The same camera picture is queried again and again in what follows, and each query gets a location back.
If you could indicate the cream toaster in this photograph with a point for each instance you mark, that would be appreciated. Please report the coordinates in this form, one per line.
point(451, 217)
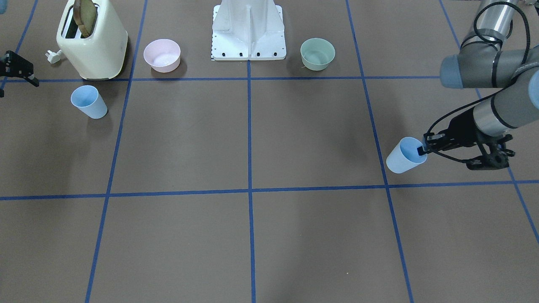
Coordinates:
point(101, 55)

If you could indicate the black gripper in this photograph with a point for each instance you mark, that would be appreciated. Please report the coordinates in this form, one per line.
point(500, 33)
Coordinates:
point(460, 127)

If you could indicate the green bowl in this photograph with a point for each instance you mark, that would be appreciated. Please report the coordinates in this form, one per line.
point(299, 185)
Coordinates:
point(317, 53)

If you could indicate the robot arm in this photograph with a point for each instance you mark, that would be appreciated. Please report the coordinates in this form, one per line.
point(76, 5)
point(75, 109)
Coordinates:
point(496, 53)

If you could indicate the white power plug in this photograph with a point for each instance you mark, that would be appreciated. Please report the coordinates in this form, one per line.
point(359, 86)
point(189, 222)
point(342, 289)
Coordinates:
point(54, 57)

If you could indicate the light blue cup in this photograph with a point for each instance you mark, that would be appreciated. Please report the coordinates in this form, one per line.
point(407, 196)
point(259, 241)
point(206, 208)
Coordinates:
point(87, 99)
point(406, 155)

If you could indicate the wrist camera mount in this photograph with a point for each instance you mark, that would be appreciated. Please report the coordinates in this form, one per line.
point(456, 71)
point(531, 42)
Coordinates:
point(13, 65)
point(494, 154)

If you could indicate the bread slice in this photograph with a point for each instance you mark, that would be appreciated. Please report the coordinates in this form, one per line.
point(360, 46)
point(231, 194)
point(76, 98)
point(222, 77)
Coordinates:
point(85, 16)

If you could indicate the pink bowl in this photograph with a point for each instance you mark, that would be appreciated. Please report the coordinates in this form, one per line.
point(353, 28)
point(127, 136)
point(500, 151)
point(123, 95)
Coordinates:
point(163, 55)

